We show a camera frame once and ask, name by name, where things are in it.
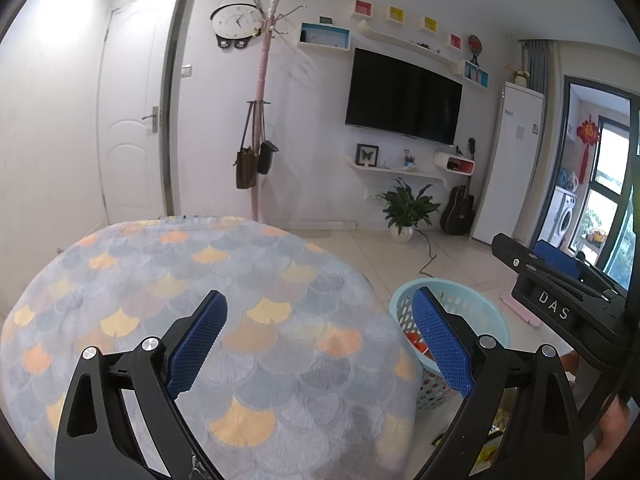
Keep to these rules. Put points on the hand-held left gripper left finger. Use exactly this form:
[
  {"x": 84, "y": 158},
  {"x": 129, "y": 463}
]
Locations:
[{"x": 197, "y": 345}]

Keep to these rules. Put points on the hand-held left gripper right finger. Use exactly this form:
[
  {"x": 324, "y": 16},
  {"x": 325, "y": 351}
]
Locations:
[{"x": 442, "y": 345}]

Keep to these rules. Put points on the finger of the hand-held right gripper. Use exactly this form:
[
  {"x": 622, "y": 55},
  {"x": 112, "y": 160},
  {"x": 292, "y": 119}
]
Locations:
[
  {"x": 555, "y": 257},
  {"x": 507, "y": 247}
]

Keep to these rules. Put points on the light blue plastic basket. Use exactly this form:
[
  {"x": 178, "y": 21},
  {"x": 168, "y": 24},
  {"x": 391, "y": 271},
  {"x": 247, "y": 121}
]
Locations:
[{"x": 480, "y": 305}]

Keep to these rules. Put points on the person's right hand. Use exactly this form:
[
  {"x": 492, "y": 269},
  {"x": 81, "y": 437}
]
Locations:
[{"x": 617, "y": 430}]

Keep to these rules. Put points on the white washing machine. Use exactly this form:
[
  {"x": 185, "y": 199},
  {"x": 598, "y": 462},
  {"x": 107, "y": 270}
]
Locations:
[{"x": 565, "y": 220}]

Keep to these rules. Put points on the black acoustic guitar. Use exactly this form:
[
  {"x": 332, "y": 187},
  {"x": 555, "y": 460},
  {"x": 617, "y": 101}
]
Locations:
[{"x": 457, "y": 212}]

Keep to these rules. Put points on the pink flat board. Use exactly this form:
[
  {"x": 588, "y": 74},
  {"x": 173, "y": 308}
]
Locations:
[{"x": 520, "y": 312}]

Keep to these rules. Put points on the white refrigerator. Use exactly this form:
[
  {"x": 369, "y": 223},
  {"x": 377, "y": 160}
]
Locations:
[{"x": 510, "y": 170}]

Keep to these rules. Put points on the detergent bottle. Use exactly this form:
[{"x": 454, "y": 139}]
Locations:
[{"x": 572, "y": 181}]

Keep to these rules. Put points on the scale patterned tablecloth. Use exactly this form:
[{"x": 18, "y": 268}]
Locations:
[{"x": 200, "y": 260}]

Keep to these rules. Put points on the potted green plant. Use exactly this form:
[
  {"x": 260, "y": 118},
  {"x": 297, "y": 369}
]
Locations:
[{"x": 407, "y": 207}]

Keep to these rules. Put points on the white rounded shelf box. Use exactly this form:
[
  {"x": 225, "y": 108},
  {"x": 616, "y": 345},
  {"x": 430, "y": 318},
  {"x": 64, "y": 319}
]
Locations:
[{"x": 445, "y": 157}]

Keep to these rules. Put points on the red knot decoration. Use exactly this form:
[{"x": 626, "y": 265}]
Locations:
[{"x": 588, "y": 135}]

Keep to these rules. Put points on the small figurine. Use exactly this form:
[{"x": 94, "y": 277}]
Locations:
[{"x": 409, "y": 160}]

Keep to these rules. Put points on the framed butterfly picture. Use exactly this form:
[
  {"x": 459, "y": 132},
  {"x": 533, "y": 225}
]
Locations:
[{"x": 367, "y": 155}]

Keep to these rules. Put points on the blue trimmed small shelf box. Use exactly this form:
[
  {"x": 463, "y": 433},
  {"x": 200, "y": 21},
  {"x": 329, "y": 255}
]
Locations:
[{"x": 476, "y": 74}]

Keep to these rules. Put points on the brown hanging bag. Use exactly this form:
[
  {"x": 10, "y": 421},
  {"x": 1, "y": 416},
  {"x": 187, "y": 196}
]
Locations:
[{"x": 246, "y": 170}]

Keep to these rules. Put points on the grey curtain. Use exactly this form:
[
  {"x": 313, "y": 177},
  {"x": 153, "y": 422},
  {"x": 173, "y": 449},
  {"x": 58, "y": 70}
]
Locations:
[{"x": 537, "y": 65}]

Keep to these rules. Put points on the black hanging bag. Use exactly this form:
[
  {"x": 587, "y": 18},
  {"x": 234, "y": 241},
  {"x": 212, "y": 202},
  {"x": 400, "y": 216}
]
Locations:
[{"x": 266, "y": 157}]

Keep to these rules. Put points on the red round fan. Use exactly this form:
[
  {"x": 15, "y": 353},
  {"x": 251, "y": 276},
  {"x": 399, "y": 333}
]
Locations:
[{"x": 475, "y": 45}]

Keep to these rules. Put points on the white door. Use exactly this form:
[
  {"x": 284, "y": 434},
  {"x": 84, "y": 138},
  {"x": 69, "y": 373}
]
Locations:
[{"x": 130, "y": 110}]

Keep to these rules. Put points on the pink coat rack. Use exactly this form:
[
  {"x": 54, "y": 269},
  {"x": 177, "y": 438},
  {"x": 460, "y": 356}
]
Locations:
[{"x": 261, "y": 85}]

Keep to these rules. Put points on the blue trimmed long shelf box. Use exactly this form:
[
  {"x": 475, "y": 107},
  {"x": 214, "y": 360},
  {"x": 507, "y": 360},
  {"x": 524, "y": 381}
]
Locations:
[{"x": 325, "y": 27}]

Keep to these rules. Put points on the white wavy wall shelf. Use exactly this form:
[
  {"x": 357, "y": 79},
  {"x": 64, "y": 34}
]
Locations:
[{"x": 400, "y": 172}]

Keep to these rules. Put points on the black wall television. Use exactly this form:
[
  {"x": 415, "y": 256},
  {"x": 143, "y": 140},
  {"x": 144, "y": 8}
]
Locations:
[{"x": 400, "y": 95}]

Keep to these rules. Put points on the red wall cube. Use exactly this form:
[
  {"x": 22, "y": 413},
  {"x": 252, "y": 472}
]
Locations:
[
  {"x": 455, "y": 41},
  {"x": 363, "y": 8}
]

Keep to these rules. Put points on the long white wall shelf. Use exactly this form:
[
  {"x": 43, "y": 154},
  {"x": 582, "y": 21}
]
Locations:
[{"x": 400, "y": 40}]

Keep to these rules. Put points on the yellow wall cube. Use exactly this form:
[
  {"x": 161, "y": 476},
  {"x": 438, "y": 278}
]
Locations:
[
  {"x": 431, "y": 23},
  {"x": 395, "y": 14}
]

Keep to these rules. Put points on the white wall clock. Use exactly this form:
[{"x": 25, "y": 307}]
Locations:
[{"x": 235, "y": 20}]

